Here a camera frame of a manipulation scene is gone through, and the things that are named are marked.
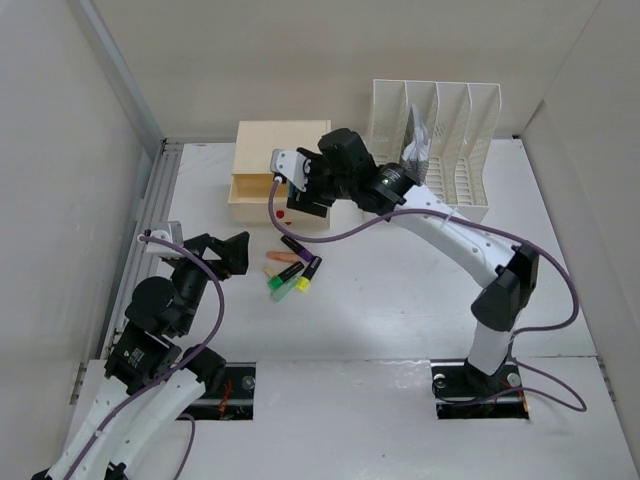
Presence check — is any cream wooden drawer cabinet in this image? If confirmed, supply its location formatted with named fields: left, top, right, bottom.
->
left=231, top=119, right=333, bottom=236

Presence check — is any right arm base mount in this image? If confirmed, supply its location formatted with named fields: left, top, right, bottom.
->
left=431, top=360, right=529, bottom=420

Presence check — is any clear green tube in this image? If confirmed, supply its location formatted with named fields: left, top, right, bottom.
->
left=270, top=278, right=297, bottom=302

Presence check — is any yellow cap black marker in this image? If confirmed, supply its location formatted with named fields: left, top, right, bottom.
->
left=295, top=256, right=323, bottom=292

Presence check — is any purple cap black marker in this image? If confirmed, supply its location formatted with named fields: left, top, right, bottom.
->
left=280, top=235, right=314, bottom=263

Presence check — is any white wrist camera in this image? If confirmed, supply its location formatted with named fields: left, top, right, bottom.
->
left=270, top=149, right=308, bottom=192
left=138, top=221, right=183, bottom=259

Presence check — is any orange translucent tube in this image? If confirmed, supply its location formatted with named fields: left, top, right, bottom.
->
left=266, top=251, right=299, bottom=264

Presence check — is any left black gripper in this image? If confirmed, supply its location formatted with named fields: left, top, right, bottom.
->
left=172, top=230, right=249, bottom=334

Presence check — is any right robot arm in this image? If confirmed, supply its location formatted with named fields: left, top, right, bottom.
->
left=271, top=128, right=539, bottom=397

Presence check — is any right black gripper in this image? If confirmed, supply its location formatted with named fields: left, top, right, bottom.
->
left=287, top=149, right=356, bottom=218

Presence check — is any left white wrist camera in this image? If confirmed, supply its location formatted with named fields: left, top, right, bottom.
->
left=138, top=221, right=183, bottom=259

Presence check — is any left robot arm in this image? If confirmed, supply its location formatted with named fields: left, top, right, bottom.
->
left=35, top=222, right=250, bottom=479

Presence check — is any aluminium frame rail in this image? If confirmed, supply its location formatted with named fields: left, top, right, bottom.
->
left=74, top=0, right=182, bottom=341

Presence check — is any white plastic file organizer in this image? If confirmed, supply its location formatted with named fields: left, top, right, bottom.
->
left=365, top=79, right=502, bottom=222

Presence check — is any green cap black marker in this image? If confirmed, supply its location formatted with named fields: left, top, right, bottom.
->
left=267, top=261, right=305, bottom=291

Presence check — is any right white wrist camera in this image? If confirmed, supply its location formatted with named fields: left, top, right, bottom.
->
left=270, top=149, right=308, bottom=192

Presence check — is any grey black booklet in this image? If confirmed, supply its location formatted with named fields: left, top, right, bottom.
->
left=400, top=104, right=431, bottom=185

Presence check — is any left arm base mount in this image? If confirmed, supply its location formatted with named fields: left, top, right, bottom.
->
left=183, top=362, right=257, bottom=421

